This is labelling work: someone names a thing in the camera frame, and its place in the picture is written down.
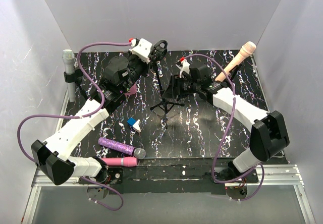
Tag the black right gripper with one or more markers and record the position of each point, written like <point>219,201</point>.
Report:
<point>171,92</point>

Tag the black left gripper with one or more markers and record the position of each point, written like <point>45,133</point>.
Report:
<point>146,65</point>

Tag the black tripod shock-mount stand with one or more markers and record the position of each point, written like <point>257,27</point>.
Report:
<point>164,104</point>

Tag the purple glitter microphone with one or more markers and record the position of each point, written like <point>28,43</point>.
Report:
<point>136,152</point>

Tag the pink plastic microphone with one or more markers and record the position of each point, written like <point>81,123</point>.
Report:
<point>125,161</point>

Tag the beige microphone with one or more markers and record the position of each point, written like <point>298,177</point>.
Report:
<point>246,50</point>

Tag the black round-base stand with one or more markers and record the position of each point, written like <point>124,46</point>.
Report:
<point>231,76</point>
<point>73,80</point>

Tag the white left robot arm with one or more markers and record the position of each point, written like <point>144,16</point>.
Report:
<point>53,155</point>

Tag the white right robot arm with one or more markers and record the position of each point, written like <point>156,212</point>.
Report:
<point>268,132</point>

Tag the silver microphone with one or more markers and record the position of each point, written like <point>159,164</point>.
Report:
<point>68,60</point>

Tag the pink wedge-shaped box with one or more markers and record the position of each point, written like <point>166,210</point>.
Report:
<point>132,90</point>

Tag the blue and white small block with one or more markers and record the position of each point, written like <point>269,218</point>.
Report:
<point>134,124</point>

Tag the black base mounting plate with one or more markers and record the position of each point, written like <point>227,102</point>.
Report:
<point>163,175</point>

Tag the aluminium frame rail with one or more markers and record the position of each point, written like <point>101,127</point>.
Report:
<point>274,194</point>

